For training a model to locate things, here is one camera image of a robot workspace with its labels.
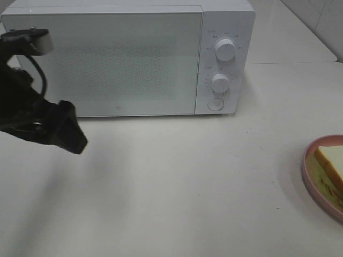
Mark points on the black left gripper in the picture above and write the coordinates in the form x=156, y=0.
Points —
x=24, y=111

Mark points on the white microwave door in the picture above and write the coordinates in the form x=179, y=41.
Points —
x=120, y=64

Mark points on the round door release button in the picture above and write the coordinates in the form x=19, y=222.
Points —
x=216, y=104

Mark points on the white timer knob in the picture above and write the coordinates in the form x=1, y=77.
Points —
x=220, y=83

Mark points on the white bread sandwich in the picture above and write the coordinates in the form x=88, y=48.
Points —
x=325, y=166

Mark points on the pink round plate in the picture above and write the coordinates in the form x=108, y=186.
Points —
x=318, y=198

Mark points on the white microwave oven body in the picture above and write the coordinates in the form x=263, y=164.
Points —
x=234, y=19

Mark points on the upper white power knob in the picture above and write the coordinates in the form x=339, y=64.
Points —
x=225, y=49

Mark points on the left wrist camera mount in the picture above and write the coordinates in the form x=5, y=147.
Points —
x=32, y=42

